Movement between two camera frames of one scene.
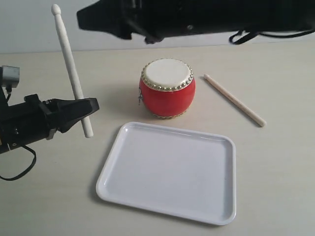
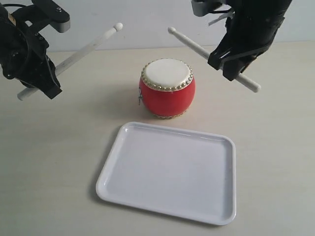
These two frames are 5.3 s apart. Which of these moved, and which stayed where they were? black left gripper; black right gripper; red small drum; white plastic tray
Moved: black left gripper; black right gripper
Stayed: white plastic tray; red small drum
